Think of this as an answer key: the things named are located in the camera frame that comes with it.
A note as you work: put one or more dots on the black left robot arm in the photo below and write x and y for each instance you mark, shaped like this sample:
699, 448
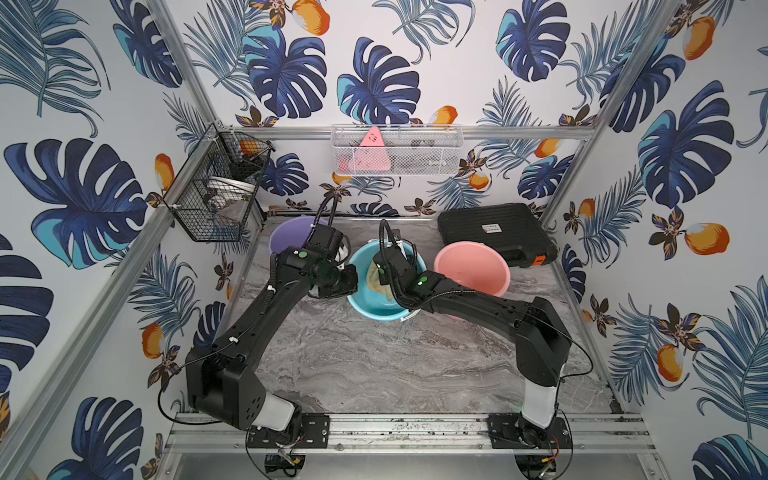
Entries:
221, 376

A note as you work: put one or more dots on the black wire basket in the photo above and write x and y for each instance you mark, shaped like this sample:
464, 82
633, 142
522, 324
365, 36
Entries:
220, 187

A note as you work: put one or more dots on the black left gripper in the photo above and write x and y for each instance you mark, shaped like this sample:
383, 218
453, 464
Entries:
346, 280

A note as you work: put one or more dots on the teal plastic bucket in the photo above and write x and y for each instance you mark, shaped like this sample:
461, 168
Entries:
372, 305

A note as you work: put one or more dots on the pink triangular item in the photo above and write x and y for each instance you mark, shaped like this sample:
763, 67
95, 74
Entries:
372, 155

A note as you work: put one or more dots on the purple plastic bucket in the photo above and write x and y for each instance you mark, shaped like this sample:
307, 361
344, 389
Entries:
291, 233

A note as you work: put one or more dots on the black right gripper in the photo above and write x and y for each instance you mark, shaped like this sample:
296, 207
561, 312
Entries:
411, 261

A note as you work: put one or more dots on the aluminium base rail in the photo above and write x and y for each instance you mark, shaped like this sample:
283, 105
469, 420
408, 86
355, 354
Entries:
475, 434

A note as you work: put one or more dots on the yellow cleaning cloth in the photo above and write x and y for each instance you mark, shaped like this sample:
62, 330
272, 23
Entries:
374, 282

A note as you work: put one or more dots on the pink plastic bucket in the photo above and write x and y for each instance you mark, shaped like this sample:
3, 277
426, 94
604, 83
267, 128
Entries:
474, 265

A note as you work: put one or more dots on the clear wall shelf basket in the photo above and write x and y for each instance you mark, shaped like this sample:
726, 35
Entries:
414, 150

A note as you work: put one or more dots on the black plastic tool case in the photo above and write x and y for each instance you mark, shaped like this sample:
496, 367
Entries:
510, 229

